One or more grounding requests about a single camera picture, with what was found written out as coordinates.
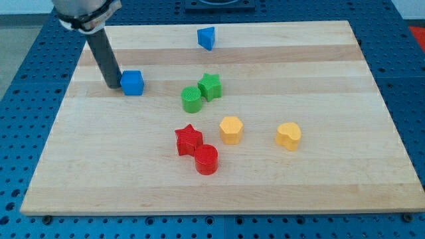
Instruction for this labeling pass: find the blue triangular prism block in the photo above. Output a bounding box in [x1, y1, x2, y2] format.
[197, 27, 216, 51]

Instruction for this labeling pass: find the dark robot base mount plate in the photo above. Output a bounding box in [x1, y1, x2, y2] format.
[185, 0, 256, 13]

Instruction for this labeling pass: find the blue cube block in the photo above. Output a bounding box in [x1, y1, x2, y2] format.
[120, 70, 144, 96]

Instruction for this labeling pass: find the light wooden board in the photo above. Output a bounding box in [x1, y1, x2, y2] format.
[21, 21, 424, 216]

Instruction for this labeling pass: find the yellow heart block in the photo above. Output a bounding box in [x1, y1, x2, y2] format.
[275, 122, 301, 151]

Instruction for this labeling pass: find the red cylinder block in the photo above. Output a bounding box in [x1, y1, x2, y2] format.
[194, 144, 218, 175]

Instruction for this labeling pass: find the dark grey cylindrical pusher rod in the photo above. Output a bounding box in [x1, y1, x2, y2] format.
[86, 29, 122, 89]

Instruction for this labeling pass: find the green cylinder block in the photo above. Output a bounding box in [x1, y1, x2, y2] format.
[181, 86, 203, 114]

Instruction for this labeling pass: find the yellow hexagon block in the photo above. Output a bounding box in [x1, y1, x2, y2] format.
[219, 116, 244, 145]

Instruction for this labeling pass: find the red star block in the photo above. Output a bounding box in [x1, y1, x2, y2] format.
[175, 124, 203, 156]

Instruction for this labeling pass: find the green star block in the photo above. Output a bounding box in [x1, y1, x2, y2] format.
[197, 73, 222, 102]

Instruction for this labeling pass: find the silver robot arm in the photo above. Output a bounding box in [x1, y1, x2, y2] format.
[52, 0, 122, 89]

